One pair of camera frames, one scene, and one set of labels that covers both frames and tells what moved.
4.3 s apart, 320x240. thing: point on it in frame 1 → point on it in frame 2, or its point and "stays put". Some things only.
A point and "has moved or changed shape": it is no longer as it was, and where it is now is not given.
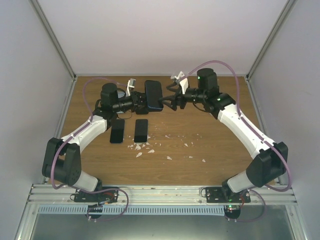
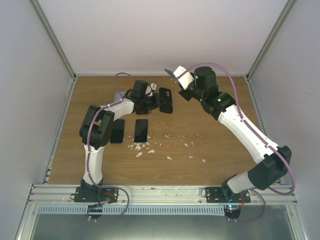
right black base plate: [216, 195] stays put
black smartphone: [117, 130] stays put
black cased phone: [141, 110] stays put
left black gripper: [136, 97] → [158, 99]
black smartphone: [141, 130] stays put
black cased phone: [154, 92] has moved or changed shape
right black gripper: [179, 97] → [184, 95]
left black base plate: [110, 195] stays put
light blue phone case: [120, 93] stays put
